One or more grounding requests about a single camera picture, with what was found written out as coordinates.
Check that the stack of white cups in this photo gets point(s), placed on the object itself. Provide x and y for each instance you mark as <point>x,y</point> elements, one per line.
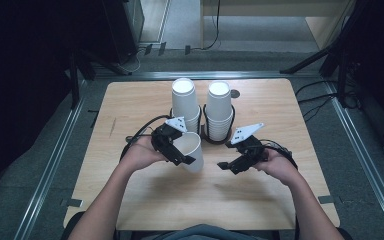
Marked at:
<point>218,103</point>
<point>184,100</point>

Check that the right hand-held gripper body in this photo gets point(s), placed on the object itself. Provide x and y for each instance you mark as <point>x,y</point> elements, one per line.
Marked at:
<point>251,150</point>

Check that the black computer tower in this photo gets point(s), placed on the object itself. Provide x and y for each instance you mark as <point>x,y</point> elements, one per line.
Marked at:
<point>120,26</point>

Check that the metal floor rail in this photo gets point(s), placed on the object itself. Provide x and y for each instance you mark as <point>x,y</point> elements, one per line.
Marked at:
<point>50,166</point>
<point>363,160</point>

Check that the light wooden desk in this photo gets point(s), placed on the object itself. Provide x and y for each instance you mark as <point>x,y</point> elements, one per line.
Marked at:
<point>256,6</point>

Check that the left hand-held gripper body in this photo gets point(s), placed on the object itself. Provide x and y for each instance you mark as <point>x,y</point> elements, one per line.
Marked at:
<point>163,140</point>

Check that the black tripod stand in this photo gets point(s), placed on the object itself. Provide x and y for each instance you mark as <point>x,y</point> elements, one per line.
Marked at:
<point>333,46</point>

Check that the person's grey shirt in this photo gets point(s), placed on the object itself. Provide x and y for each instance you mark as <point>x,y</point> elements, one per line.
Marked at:
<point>206,233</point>

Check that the person's left hand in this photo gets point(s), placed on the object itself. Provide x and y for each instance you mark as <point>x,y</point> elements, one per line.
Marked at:
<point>141,155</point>

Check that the black metal stand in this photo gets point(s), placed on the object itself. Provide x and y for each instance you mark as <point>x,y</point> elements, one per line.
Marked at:
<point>74,80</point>

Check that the black office chair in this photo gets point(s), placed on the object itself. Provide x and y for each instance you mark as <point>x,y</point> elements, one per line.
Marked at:
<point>70,230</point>

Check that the person's right hand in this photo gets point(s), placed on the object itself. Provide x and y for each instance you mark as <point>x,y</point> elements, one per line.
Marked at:
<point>280,166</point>

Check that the white disposable paper cup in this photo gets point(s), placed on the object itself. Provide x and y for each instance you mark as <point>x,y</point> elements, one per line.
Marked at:
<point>195,151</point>

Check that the round table grommet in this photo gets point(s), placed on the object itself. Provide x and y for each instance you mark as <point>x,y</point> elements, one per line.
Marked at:
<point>235,93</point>

